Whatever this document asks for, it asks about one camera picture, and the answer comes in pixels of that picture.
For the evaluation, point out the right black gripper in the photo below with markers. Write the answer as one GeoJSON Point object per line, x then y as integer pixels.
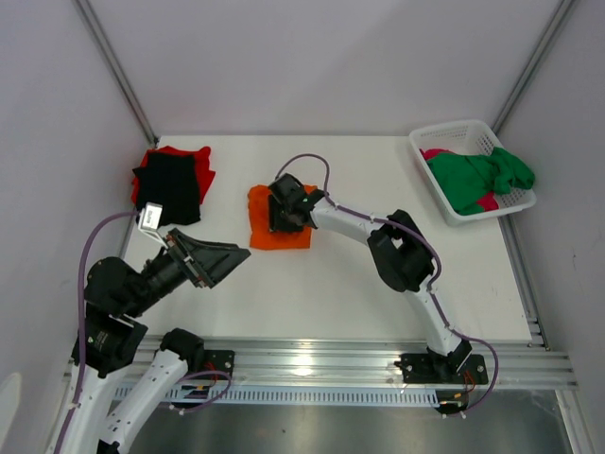
{"type": "Point", "coordinates": [276, 214]}

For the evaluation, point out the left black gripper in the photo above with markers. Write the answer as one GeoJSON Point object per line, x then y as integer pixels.
{"type": "Point", "coordinates": [212, 260]}

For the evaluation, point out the orange t shirt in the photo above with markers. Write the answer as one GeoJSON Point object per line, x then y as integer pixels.
{"type": "Point", "coordinates": [261, 237]}

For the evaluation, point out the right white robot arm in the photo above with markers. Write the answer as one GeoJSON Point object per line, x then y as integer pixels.
{"type": "Point", "coordinates": [404, 261]}

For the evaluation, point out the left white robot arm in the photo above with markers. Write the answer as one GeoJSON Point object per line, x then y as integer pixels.
{"type": "Point", "coordinates": [114, 296]}

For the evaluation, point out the red folded t shirt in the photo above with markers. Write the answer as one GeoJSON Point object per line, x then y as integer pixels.
{"type": "Point", "coordinates": [204, 174]}

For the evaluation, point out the black folded t shirt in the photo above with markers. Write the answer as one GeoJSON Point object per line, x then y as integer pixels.
{"type": "Point", "coordinates": [170, 181]}

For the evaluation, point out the green t shirt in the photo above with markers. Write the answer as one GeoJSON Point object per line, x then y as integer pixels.
{"type": "Point", "coordinates": [511, 172]}

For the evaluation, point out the white plastic basket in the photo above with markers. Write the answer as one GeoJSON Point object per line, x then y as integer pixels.
{"type": "Point", "coordinates": [464, 137]}

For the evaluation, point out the pink t shirt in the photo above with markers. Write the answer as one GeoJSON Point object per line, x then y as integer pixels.
{"type": "Point", "coordinates": [466, 181]}

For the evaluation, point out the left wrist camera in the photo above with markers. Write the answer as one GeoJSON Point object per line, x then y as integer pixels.
{"type": "Point", "coordinates": [149, 219]}

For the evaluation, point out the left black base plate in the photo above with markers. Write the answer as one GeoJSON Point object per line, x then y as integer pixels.
{"type": "Point", "coordinates": [217, 361]}

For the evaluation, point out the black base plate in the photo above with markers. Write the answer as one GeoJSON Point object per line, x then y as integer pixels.
{"type": "Point", "coordinates": [217, 361]}
{"type": "Point", "coordinates": [417, 368]}

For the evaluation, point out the aluminium mounting rail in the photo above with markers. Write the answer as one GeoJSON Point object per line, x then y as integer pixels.
{"type": "Point", "coordinates": [370, 364]}

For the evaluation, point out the white slotted cable duct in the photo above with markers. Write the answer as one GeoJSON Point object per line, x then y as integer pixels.
{"type": "Point", "coordinates": [318, 396]}

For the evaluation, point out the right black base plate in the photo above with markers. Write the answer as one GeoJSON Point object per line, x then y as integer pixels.
{"type": "Point", "coordinates": [417, 368]}

